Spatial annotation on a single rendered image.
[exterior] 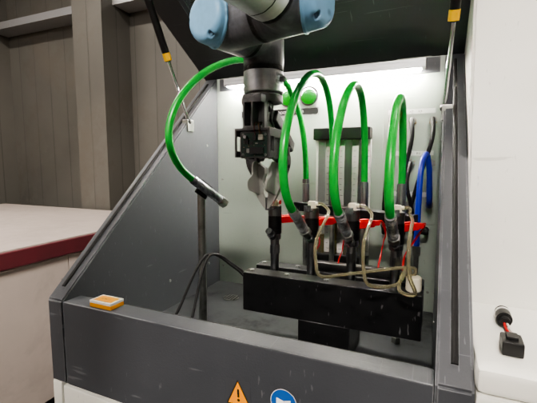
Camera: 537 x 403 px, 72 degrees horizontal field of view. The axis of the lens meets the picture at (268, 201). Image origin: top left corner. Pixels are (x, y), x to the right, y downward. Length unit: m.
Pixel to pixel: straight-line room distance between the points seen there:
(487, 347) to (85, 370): 0.65
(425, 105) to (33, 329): 1.79
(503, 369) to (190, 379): 0.42
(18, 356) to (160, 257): 1.17
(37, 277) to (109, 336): 1.27
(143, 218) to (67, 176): 3.01
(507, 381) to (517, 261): 0.25
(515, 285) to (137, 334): 0.60
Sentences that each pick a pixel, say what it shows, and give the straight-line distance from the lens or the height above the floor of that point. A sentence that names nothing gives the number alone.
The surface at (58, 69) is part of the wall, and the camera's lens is 4.00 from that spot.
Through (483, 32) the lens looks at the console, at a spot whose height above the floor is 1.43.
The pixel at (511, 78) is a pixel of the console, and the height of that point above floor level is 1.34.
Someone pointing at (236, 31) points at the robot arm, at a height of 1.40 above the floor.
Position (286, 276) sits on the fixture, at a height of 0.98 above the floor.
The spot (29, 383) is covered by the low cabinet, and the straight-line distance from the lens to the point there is 2.10.
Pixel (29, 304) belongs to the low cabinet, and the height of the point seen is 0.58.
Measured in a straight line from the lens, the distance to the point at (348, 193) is 0.97.
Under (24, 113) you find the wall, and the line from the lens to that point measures 4.35.
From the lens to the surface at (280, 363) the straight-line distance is 0.55.
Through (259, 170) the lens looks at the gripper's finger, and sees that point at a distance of 0.73.
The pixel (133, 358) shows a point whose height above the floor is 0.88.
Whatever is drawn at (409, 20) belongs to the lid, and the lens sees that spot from 0.96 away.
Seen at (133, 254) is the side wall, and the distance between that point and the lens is 0.89.
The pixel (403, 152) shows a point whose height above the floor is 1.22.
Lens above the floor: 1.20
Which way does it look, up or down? 6 degrees down
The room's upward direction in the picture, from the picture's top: straight up
